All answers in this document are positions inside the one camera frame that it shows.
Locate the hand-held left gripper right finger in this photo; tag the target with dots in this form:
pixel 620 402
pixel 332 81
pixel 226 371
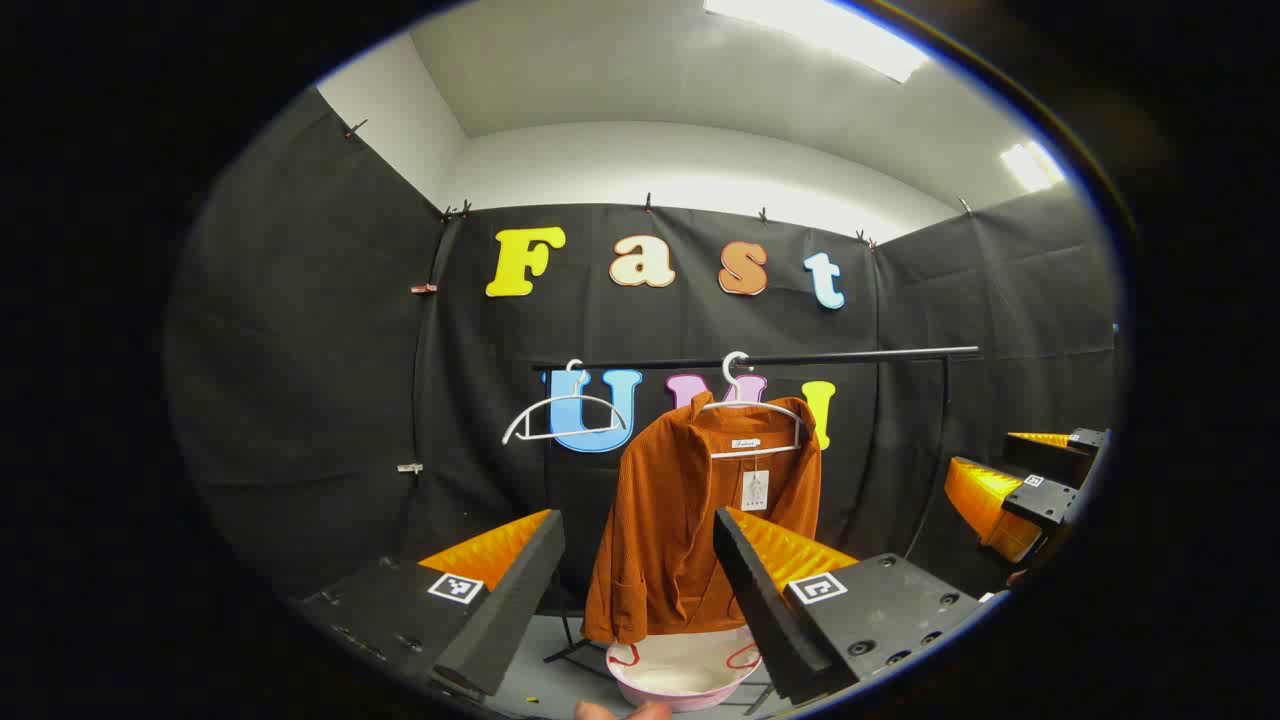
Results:
pixel 765 600

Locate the small ceiling light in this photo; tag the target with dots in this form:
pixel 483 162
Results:
pixel 1030 165

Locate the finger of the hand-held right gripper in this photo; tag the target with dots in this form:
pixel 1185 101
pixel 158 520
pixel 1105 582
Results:
pixel 1040 500
pixel 1060 455

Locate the white plastic hanger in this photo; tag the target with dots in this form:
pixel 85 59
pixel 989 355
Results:
pixel 560 402
pixel 737 375

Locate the black clothes rack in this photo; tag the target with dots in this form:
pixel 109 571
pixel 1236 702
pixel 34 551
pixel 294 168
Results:
pixel 850 356

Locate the long ceiling light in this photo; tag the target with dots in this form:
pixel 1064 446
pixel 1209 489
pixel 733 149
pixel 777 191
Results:
pixel 820 30

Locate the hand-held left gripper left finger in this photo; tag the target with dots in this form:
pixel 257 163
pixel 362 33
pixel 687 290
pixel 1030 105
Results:
pixel 510 600

